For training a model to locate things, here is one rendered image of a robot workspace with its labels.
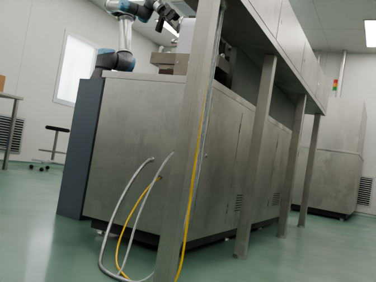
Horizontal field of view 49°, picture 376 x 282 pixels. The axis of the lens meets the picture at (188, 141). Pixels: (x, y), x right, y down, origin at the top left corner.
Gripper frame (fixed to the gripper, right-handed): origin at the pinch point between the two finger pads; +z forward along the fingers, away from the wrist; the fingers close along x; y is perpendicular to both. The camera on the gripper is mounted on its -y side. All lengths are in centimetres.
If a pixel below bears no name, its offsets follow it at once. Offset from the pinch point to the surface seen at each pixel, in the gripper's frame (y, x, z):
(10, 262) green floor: -95, -96, 78
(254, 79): 13, 35, 43
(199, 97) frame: -2, -82, 78
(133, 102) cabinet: -38, -32, 30
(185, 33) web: 3.5, -6.6, 8.4
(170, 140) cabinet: -35, -32, 61
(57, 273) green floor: -83, -91, 93
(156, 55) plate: -14.3, -26.3, 17.2
